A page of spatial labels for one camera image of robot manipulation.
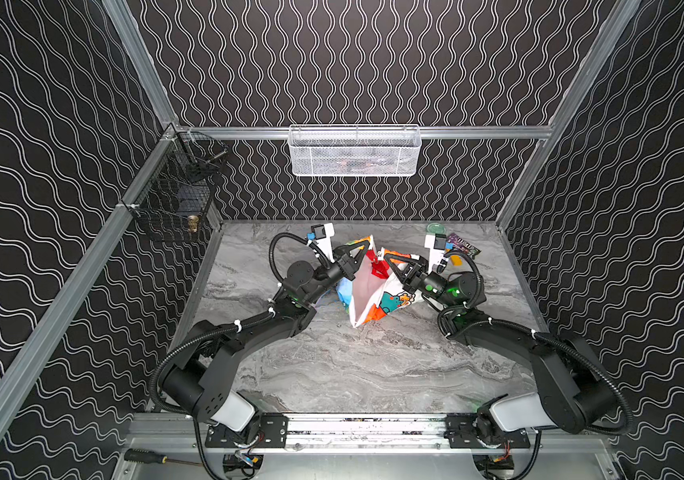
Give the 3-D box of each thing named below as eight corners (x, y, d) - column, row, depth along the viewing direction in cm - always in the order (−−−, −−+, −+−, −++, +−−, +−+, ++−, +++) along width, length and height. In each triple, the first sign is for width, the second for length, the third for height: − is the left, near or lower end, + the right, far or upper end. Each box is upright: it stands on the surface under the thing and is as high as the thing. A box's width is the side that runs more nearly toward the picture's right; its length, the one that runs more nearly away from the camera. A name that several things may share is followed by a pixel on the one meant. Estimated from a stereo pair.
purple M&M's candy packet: (472, 259, 112) (474, 255, 110) (444, 241, 118) (445, 237, 116) (478, 253, 113) (480, 249, 112) (450, 236, 120) (452, 232, 118)
